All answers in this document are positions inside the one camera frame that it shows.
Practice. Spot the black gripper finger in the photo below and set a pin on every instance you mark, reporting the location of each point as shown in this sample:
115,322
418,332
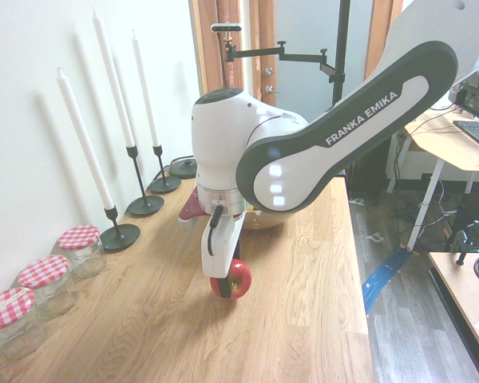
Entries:
225,288
237,250

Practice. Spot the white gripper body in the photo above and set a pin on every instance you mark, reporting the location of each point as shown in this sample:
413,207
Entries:
219,247

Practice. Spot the red apple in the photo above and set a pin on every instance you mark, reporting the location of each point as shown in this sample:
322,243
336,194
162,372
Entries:
241,279

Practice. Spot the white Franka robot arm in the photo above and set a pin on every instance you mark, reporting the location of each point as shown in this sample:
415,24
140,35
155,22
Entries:
343,119

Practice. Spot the dark red board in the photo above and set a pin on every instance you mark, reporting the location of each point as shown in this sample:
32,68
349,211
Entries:
191,207

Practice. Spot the black candle holder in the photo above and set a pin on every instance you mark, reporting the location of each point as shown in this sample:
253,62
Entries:
143,205
165,184
119,235

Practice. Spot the black round base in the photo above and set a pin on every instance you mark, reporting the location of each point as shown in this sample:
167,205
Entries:
183,169

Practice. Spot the glass jar checkered lid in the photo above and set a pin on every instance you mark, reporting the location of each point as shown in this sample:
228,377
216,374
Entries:
48,283
81,247
12,319

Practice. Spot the blue floor tape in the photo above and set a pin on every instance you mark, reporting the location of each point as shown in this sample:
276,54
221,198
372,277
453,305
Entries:
383,275

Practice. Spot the medium white taper candle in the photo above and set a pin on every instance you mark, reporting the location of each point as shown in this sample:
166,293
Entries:
85,139

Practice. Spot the shortest white taper candle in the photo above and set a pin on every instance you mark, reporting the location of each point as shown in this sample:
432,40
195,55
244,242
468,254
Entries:
145,91

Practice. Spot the silver door lock knob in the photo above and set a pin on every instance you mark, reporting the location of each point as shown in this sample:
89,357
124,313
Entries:
269,71

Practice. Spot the tallest white taper candle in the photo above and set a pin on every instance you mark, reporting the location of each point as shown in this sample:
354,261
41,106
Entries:
113,80

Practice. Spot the wooden desk white legs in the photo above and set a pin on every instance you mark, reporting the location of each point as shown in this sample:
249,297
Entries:
455,155

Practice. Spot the light wood side table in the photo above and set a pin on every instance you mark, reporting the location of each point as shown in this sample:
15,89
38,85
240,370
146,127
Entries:
471,295

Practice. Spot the black keyboard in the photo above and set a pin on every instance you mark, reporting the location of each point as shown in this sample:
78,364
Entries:
477,131

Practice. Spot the wooden door frame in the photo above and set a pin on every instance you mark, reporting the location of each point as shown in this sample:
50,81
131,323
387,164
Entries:
207,48

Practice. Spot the black camera stand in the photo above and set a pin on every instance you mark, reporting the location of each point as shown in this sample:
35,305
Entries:
341,60

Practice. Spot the grey stereo camera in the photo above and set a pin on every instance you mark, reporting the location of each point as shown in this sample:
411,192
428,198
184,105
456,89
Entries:
226,28

